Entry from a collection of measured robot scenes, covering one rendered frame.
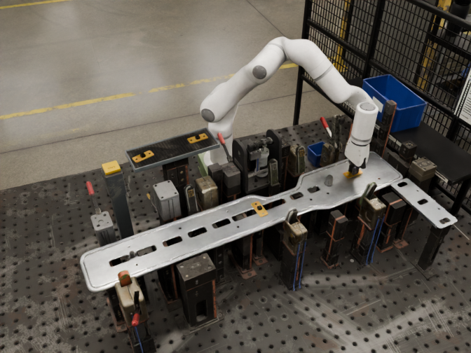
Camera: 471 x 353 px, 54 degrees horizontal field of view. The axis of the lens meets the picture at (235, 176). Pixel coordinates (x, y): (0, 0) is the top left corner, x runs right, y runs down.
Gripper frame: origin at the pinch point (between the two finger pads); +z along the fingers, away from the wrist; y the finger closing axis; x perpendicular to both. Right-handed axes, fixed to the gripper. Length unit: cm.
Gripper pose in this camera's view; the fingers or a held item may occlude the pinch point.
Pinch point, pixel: (353, 169)
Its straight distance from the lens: 205.6
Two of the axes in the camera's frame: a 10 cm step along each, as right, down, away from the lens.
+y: 4.5, 5.9, -6.7
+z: 0.0, 7.6, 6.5
